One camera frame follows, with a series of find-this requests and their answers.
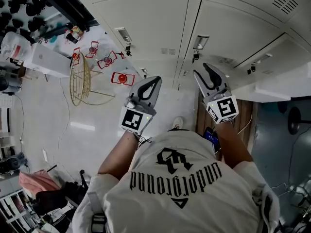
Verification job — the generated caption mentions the grey strap with black buckle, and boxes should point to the grey strap with black buckle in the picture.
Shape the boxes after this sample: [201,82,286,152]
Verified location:
[87,190,107,233]

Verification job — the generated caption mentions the black round fan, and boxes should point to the black round fan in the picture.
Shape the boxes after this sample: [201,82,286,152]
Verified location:
[0,75,23,95]

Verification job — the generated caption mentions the yellow red can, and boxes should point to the yellow red can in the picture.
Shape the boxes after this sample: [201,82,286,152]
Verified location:
[72,25,85,37]

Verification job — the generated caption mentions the white shelf unit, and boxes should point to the white shelf unit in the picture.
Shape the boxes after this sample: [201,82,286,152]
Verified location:
[0,188,34,233]

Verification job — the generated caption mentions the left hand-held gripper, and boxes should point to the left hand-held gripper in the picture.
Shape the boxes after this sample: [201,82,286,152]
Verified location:
[120,76,162,136]

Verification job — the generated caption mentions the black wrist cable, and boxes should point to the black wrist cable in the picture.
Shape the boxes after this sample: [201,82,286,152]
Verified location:
[135,132,153,150]

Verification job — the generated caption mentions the black office chair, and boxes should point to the black office chair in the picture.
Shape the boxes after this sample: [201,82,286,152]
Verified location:
[31,170,92,218]

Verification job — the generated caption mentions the person's white printed t-shirt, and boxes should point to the person's white printed t-shirt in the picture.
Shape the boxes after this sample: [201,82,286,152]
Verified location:
[72,130,280,233]

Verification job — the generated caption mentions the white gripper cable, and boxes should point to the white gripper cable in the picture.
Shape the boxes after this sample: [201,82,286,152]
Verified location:
[237,114,253,135]

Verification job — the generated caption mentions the black phone with blue screen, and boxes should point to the black phone with blue screen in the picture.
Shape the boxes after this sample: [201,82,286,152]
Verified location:
[203,127,221,154]

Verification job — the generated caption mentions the person's left forearm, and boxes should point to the person's left forearm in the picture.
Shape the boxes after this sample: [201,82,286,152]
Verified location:
[97,131,137,181]

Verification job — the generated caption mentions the clear plastic jug red label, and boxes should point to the clear plastic jug red label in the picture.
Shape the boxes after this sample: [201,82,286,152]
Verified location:
[1,31,33,61]

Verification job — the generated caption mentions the person's right forearm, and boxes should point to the person's right forearm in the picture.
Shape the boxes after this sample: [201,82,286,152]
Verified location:
[215,122,255,169]

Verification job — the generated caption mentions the white metal locker cabinet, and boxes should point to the white metal locker cabinet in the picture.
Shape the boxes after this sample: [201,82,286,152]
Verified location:
[67,0,311,99]

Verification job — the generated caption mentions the black pedestal fan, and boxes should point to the black pedestal fan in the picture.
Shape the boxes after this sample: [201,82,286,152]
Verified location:
[288,106,311,135]

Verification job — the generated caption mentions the black metal window frame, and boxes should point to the black metal window frame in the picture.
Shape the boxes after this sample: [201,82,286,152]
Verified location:
[29,0,101,33]

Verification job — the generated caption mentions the small wooden stool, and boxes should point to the small wooden stool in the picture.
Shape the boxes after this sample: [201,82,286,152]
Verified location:
[9,58,49,83]

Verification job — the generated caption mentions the wooden slat platform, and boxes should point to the wooden slat platform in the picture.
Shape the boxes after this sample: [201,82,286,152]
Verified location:
[194,91,258,162]

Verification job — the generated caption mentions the person's left white shoe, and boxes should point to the person's left white shoe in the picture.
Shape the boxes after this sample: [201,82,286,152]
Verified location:
[171,116,184,131]

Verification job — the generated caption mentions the large white block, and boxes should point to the large white block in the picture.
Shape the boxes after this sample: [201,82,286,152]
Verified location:
[230,62,311,104]

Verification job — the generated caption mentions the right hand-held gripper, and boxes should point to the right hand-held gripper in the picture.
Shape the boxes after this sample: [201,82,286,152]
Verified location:
[193,63,239,125]

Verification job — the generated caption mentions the dark bottle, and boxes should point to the dark bottle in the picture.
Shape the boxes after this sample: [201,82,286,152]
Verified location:
[66,32,79,45]

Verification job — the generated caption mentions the white ribbed heater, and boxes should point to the white ribbed heater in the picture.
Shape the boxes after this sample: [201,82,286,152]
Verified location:
[0,93,16,108]

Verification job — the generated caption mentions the white flat box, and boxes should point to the white flat box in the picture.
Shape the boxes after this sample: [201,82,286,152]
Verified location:
[24,42,71,79]

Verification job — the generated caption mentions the gold wire basket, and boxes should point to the gold wire basket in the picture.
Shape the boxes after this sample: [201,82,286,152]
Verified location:
[69,51,116,107]

